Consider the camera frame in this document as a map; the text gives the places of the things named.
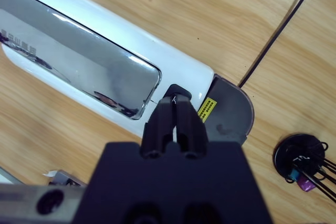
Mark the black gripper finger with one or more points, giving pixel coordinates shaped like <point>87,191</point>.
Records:
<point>190,132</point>
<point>157,129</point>

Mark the white capsule coffee machine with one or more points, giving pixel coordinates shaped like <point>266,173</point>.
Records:
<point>131,51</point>

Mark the purple coffee capsule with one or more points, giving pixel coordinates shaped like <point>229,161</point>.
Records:
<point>307,183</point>

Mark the blue coffee capsule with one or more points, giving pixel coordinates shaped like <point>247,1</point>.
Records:
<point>294,175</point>

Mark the black capsule holder with rods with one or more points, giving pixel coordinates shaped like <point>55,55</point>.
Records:
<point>288,153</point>

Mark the white paper tab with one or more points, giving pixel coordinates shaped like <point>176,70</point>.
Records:
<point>50,173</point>

